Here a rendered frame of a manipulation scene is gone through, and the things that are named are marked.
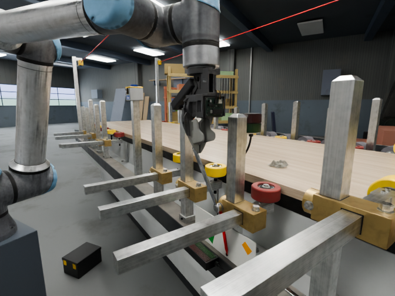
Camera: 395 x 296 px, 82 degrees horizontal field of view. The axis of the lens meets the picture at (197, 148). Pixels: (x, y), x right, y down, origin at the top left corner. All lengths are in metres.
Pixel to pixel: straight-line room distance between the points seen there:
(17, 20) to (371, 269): 1.08
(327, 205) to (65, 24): 0.66
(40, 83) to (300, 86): 8.94
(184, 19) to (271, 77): 9.15
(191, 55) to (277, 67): 9.17
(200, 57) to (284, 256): 0.43
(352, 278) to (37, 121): 1.19
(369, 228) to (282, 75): 9.25
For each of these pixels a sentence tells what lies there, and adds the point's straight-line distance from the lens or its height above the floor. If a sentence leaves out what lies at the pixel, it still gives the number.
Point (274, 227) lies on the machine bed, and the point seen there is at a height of 0.72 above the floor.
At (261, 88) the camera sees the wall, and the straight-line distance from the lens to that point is 9.74.
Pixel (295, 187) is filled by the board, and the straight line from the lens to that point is 0.71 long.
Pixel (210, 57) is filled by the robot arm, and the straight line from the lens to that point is 0.56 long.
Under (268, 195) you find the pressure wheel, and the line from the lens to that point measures 0.64.
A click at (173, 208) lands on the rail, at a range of 1.00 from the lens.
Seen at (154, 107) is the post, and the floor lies 1.12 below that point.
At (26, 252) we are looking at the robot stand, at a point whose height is 0.52.
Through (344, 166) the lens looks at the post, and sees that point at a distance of 0.45.
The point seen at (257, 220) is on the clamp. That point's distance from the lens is 0.60.
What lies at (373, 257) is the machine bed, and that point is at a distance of 0.74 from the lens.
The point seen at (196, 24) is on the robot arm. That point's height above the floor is 1.30.
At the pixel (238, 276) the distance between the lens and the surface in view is 0.27.
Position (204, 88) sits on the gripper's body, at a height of 1.17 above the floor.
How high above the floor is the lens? 1.13
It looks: 11 degrees down
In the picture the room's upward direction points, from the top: straight up
